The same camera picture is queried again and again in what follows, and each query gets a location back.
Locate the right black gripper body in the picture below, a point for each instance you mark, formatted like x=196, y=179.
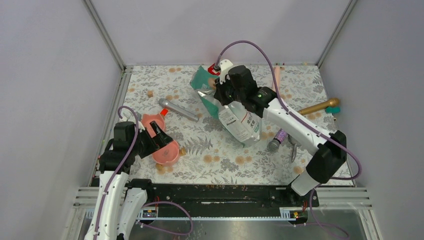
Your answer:
x=227, y=93

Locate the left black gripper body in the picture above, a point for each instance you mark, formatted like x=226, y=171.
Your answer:
x=145, y=145

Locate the green silver pet food bag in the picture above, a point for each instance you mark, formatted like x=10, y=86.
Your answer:
x=243, y=125

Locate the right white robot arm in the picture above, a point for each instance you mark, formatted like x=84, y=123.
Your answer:
x=328, y=150

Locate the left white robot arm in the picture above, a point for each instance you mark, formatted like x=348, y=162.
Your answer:
x=119, y=200

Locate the pink pet bowl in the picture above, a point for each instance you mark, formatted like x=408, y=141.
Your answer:
x=168, y=155

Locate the red small box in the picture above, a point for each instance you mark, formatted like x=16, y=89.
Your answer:
x=214, y=70

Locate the orange red small block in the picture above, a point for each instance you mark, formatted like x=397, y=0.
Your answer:
x=164, y=112

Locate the pink cylinder toy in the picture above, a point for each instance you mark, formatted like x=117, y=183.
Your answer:
x=277, y=78

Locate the silver microphone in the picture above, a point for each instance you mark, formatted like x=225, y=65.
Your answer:
x=178, y=109

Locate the floral table mat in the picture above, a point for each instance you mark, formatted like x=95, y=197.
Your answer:
x=212, y=154

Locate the purple glitter microphone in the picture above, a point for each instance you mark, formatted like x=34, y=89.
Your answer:
x=278, y=139

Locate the metal scissors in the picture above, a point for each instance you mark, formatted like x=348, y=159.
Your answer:
x=295, y=144

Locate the teal small block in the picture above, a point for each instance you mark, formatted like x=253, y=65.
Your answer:
x=333, y=110

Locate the gold microphone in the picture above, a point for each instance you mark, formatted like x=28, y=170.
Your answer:
x=332, y=102

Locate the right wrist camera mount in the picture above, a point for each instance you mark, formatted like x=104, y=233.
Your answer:
x=223, y=68

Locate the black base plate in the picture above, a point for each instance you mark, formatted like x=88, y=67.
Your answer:
x=223, y=201

